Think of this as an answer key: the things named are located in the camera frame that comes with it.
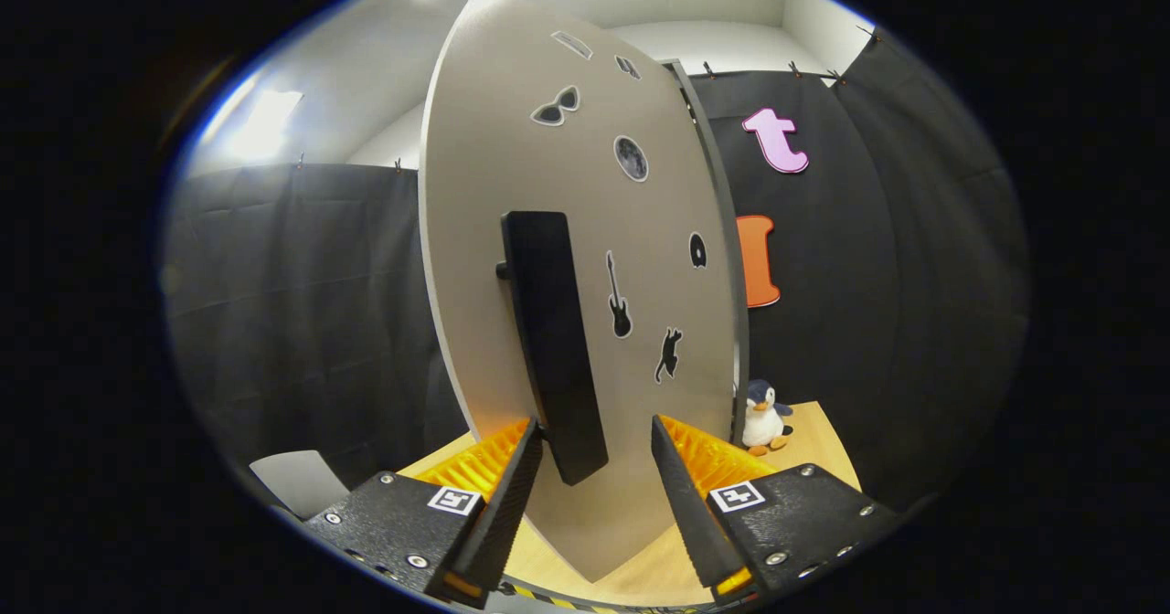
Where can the ceiling light strip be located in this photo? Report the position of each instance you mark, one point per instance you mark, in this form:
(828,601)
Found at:
(270,116)

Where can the white sheet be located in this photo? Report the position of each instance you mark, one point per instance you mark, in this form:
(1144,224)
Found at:
(297,481)

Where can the black backdrop cloth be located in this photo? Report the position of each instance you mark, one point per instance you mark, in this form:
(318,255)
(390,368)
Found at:
(868,322)

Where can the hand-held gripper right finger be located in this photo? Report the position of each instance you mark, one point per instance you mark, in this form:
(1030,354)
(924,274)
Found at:
(690,504)

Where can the beige shoe cabinet door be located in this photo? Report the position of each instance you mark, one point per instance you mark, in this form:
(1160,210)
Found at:
(475,230)

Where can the plush penguin toy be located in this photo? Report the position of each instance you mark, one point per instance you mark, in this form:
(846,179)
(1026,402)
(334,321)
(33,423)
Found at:
(763,418)

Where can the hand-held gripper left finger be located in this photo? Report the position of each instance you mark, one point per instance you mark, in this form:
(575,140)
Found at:
(507,504)

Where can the grey shoe cabinet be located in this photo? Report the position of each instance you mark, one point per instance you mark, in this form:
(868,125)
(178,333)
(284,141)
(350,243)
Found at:
(742,358)

